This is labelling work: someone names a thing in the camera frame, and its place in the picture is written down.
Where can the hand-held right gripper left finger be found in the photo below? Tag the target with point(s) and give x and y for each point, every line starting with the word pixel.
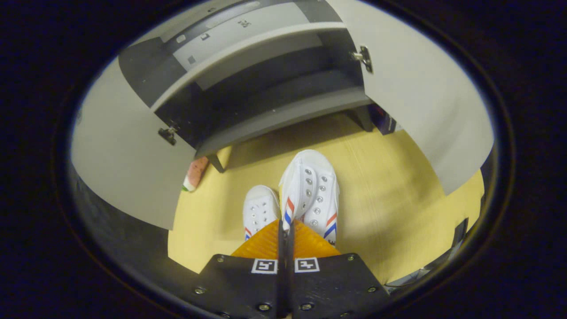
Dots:
pixel 239 288

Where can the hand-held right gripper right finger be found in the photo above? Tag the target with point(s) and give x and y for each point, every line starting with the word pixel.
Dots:
pixel 332 288

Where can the white canvas shoe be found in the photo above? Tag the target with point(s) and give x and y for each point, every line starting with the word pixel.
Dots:
pixel 310 186
pixel 259 208

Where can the white shoe cabinet door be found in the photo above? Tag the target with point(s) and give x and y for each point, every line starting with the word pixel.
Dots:
pixel 421 97
pixel 124 155

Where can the white and grey shoe cabinet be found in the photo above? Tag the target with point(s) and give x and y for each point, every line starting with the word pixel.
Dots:
pixel 141 71

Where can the dark cabinet leg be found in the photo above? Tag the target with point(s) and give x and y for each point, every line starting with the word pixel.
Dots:
pixel 364 119
pixel 217 163

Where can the metal door hinge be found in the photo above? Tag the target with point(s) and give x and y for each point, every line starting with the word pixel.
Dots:
pixel 168 135
pixel 364 57

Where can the pink and green toy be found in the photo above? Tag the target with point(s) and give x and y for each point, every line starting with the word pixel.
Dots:
pixel 197 173

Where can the dark purple box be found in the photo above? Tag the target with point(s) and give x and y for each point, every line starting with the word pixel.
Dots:
pixel 383 119

